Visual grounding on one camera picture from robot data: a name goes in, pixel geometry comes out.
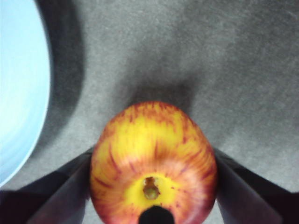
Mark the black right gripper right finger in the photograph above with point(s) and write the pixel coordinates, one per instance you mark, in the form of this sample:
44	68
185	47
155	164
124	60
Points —
252	198

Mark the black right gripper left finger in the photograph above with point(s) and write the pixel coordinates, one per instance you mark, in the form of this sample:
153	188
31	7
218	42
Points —
46	198

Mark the blue plate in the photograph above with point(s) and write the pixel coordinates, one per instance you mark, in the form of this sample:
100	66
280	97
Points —
21	93

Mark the red yellow apple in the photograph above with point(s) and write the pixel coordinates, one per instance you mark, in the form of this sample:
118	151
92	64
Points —
151	151

